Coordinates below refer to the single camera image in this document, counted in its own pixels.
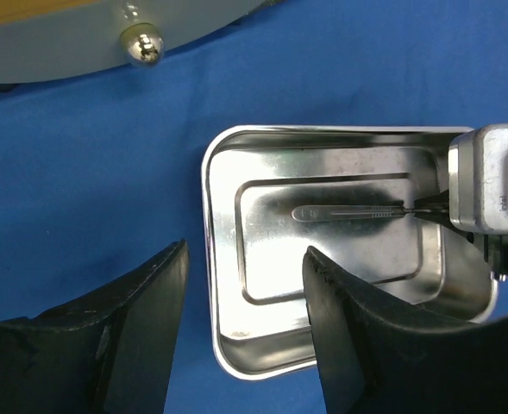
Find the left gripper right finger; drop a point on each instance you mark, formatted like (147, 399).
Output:
(379, 354)

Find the steel instrument tray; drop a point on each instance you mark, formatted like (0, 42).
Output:
(254, 177)

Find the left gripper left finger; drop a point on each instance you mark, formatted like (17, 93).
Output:
(108, 351)

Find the round three-drawer storage box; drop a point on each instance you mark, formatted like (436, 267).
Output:
(49, 40)

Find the blue surgical cloth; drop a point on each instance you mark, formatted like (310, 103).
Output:
(99, 173)

